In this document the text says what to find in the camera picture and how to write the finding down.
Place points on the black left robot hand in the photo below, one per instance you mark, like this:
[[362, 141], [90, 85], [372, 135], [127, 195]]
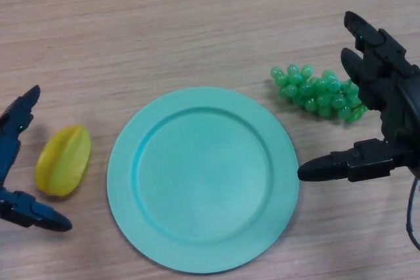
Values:
[[13, 135]]

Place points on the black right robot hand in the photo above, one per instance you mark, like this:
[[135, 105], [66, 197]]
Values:
[[390, 83]]

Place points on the yellow starfruit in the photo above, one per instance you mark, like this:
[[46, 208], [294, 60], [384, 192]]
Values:
[[64, 162]]

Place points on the green round plate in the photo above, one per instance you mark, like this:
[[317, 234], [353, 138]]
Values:
[[203, 181]]

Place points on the green grape bunch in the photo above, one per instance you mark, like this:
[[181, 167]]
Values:
[[315, 93]]

